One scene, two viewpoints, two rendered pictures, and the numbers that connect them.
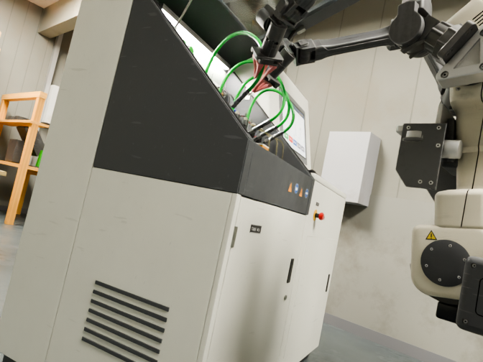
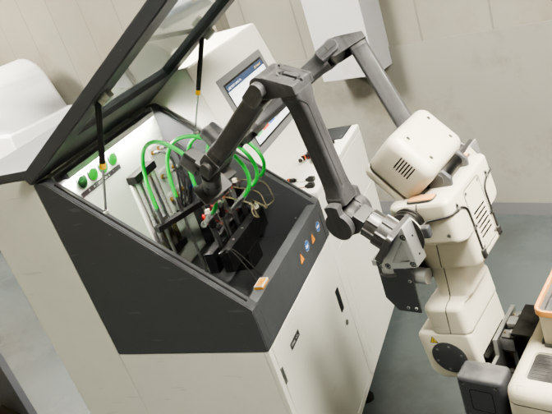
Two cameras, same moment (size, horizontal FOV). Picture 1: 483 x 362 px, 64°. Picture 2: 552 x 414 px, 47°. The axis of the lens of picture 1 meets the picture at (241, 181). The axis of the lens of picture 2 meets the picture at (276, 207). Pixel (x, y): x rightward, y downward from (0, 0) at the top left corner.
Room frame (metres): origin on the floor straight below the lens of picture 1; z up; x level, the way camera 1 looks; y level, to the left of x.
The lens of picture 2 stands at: (-0.56, -0.18, 1.93)
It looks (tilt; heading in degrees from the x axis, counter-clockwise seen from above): 23 degrees down; 1
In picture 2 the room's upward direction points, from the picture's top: 19 degrees counter-clockwise
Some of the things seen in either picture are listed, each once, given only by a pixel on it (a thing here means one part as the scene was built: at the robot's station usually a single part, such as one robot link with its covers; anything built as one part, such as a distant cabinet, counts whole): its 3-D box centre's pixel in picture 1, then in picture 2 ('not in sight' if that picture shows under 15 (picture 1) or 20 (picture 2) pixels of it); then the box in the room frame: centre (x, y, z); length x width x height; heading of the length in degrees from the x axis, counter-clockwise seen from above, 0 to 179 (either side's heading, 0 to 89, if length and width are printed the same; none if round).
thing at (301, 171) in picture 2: (313, 184); (316, 161); (2.05, -0.38, 0.96); 0.70 x 0.22 x 0.03; 153
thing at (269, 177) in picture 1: (279, 184); (291, 267); (1.39, -0.14, 0.87); 0.62 x 0.04 x 0.16; 153
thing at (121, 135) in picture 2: (198, 41); (112, 142); (1.62, 0.31, 1.43); 0.54 x 0.03 x 0.02; 153
